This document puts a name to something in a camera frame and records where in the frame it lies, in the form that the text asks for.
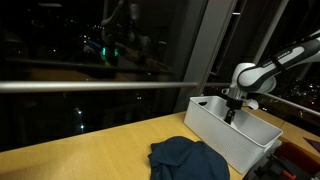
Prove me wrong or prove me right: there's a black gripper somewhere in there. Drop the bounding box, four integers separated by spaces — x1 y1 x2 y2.
223 97 245 125

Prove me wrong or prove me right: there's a dark blue shirt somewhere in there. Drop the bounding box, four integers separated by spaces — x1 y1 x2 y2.
147 135 231 180

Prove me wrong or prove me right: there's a white plastic basket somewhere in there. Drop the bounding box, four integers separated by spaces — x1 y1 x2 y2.
183 95 284 175

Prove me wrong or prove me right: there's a horizontal metal window railing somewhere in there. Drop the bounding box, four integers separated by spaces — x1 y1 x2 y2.
259 91 320 117
0 80 200 94

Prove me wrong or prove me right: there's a purple cloth piece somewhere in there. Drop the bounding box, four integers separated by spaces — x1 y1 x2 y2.
302 137 320 154

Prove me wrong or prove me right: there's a slanted grey window bar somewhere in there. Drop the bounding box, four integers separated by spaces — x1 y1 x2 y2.
234 0 290 100

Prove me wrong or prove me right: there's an orange handled black clamp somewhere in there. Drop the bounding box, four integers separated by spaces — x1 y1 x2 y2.
252 152 320 180

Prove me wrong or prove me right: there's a grey window frame pillar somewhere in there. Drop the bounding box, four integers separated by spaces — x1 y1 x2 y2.
173 0 240 113

